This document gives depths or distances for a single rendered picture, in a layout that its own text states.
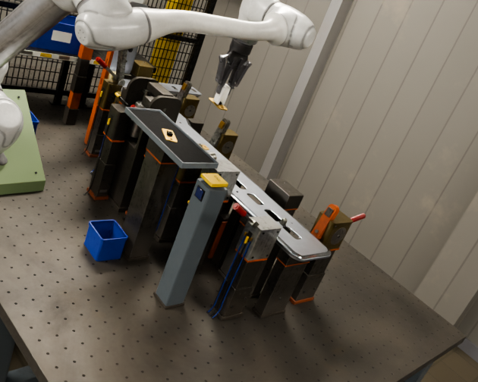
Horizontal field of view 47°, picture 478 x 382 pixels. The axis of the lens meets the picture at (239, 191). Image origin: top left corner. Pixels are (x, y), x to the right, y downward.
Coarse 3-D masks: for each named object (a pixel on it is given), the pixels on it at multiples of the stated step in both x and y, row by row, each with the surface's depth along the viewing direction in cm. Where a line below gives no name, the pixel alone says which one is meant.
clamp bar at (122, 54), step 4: (120, 52) 229; (124, 52) 228; (120, 56) 230; (124, 56) 229; (120, 60) 230; (124, 60) 230; (120, 64) 231; (124, 64) 232; (116, 68) 234; (120, 68) 232; (124, 68) 233; (116, 72) 235; (120, 72) 232; (120, 76) 233; (116, 80) 237
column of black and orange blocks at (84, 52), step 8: (80, 48) 252; (80, 56) 252; (88, 56) 253; (80, 64) 254; (88, 64) 256; (80, 72) 256; (72, 80) 259; (80, 80) 258; (72, 88) 259; (80, 88) 260; (72, 96) 260; (80, 96) 263; (72, 104) 262; (64, 112) 266; (72, 112) 264; (64, 120) 266; (72, 120) 267
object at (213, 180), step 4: (200, 176) 160; (204, 176) 159; (208, 176) 160; (212, 176) 161; (216, 176) 162; (208, 180) 158; (212, 180) 158; (216, 180) 159; (220, 180) 160; (224, 180) 161; (212, 184) 157; (216, 184) 158; (220, 184) 158; (224, 184) 159
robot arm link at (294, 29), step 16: (160, 16) 153; (176, 16) 157; (192, 16) 160; (208, 16) 161; (272, 16) 169; (288, 16) 169; (304, 16) 171; (160, 32) 154; (176, 32) 161; (192, 32) 163; (208, 32) 163; (224, 32) 163; (240, 32) 164; (256, 32) 165; (272, 32) 167; (288, 32) 169; (304, 32) 168; (304, 48) 173
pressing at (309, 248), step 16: (128, 80) 260; (192, 128) 235; (208, 144) 226; (240, 176) 209; (240, 192) 197; (256, 192) 202; (256, 208) 190; (272, 208) 194; (288, 224) 188; (288, 240) 178; (304, 240) 182; (304, 256) 173; (320, 256) 177
